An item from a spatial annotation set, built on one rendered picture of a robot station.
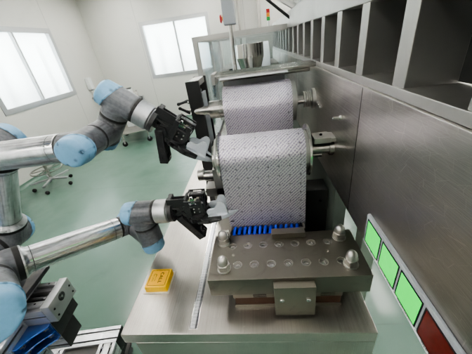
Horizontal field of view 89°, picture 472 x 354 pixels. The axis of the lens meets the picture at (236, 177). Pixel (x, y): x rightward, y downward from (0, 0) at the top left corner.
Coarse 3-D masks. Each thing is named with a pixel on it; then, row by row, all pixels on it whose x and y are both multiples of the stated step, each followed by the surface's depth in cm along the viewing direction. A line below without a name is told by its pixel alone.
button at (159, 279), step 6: (156, 270) 80; (162, 270) 79; (168, 270) 79; (150, 276) 78; (156, 276) 78; (162, 276) 77; (168, 276) 77; (150, 282) 76; (156, 282) 76; (162, 282) 75; (168, 282) 76; (150, 288) 74; (156, 288) 74; (162, 288) 74; (168, 288) 75
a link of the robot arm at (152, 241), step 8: (136, 232) 77; (144, 232) 77; (152, 232) 78; (160, 232) 81; (144, 240) 78; (152, 240) 79; (160, 240) 81; (144, 248) 80; (152, 248) 80; (160, 248) 82
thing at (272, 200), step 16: (272, 176) 68; (288, 176) 67; (304, 176) 67; (240, 192) 71; (256, 192) 71; (272, 192) 70; (288, 192) 70; (304, 192) 70; (240, 208) 74; (256, 208) 73; (272, 208) 73; (288, 208) 73; (304, 208) 72; (240, 224) 77; (256, 224) 77; (272, 224) 76; (288, 224) 76; (304, 224) 75
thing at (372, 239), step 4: (368, 224) 47; (368, 228) 48; (372, 228) 46; (368, 232) 48; (372, 232) 46; (368, 236) 48; (372, 236) 46; (376, 236) 44; (368, 240) 48; (372, 240) 46; (376, 240) 44; (368, 244) 48; (372, 244) 46; (376, 244) 44; (372, 248) 46; (376, 248) 45; (372, 252) 46; (376, 252) 45
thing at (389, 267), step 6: (384, 246) 42; (384, 252) 42; (384, 258) 42; (390, 258) 40; (384, 264) 42; (390, 264) 40; (396, 264) 38; (384, 270) 42; (390, 270) 40; (396, 270) 38; (390, 276) 40; (390, 282) 41
